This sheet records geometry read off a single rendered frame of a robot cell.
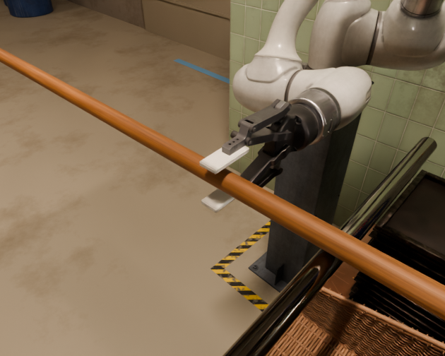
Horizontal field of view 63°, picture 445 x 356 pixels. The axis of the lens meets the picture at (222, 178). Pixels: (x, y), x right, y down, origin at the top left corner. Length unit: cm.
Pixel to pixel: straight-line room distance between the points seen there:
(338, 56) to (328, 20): 11
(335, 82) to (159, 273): 144
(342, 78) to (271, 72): 14
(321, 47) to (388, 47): 19
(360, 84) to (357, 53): 47
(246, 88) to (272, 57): 8
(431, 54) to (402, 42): 9
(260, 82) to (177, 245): 138
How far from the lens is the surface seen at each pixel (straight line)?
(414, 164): 65
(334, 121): 66
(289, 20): 80
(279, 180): 149
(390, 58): 121
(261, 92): 77
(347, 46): 119
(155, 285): 187
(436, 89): 166
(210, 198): 53
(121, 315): 182
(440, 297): 42
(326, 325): 106
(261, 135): 54
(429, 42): 118
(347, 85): 71
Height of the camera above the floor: 151
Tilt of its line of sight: 39 degrees down
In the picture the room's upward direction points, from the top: straight up
